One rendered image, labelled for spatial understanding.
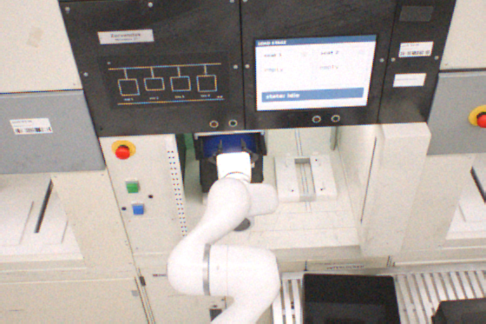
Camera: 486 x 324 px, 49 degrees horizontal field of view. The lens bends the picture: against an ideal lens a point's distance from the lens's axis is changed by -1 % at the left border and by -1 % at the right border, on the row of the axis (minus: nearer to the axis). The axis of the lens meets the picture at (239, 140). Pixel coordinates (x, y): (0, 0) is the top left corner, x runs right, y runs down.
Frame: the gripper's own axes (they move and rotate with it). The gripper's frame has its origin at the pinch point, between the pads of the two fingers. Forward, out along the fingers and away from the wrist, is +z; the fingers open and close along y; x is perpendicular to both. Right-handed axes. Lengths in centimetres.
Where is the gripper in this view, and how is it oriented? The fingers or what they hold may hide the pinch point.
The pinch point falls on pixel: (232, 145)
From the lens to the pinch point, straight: 170.9
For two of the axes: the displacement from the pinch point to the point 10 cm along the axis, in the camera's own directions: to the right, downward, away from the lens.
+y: 10.0, -0.8, 0.3
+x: -0.4, -7.4, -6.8
